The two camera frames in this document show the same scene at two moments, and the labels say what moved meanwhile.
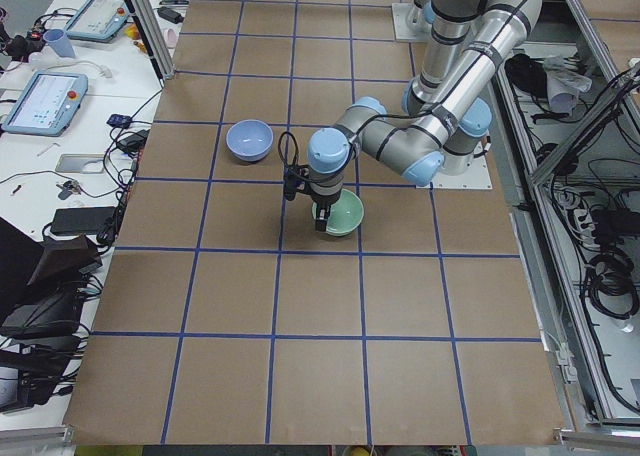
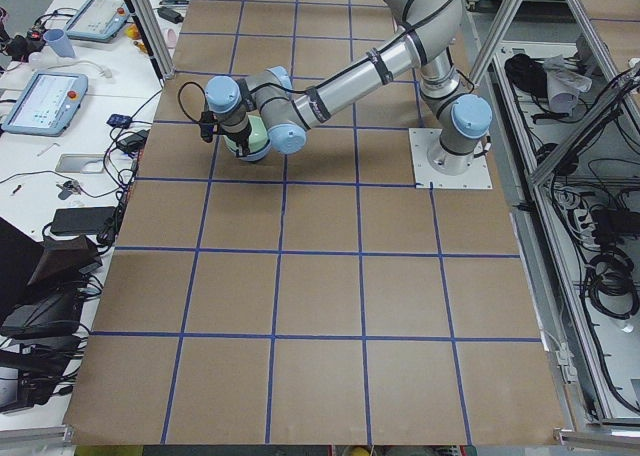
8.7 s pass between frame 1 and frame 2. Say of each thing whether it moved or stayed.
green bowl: moved
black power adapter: stayed
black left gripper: moved
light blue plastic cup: stayed
